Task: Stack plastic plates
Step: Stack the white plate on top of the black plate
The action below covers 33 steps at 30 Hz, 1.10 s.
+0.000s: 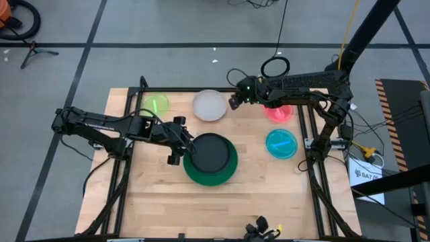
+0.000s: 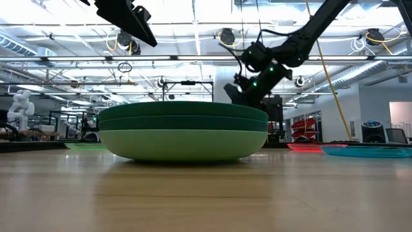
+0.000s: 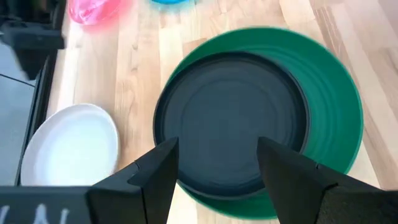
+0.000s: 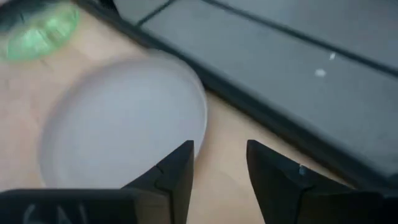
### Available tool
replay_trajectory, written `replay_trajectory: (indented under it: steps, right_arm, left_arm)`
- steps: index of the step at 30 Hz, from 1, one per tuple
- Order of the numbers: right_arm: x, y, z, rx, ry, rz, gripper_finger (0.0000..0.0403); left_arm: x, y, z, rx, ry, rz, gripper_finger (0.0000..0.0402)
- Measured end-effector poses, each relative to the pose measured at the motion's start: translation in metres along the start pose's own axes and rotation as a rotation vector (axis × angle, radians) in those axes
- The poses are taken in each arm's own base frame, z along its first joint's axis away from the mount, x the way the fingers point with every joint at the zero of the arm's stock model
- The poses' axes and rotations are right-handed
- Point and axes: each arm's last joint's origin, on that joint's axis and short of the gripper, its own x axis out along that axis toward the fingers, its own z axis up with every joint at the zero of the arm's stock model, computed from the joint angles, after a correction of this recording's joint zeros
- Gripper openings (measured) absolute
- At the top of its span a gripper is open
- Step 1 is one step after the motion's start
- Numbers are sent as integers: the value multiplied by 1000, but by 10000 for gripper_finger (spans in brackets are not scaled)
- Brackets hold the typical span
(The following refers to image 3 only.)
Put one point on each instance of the blue transparent plastic plate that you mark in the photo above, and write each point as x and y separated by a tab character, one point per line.
169	1

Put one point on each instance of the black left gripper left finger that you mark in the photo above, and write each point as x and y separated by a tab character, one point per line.
149	193

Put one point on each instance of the red transparent plastic plate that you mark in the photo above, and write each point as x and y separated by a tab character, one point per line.
93	11

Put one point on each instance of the black aluminium table frame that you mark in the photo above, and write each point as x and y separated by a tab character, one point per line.
34	37

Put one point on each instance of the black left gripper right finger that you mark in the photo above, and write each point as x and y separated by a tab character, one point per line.
298	193

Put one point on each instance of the dark green plastic plate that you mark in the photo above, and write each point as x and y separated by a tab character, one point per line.
335	109

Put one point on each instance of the white plastic plate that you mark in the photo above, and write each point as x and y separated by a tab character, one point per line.
71	149

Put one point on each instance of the dark grey plastic plate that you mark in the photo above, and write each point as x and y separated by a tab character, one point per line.
224	118

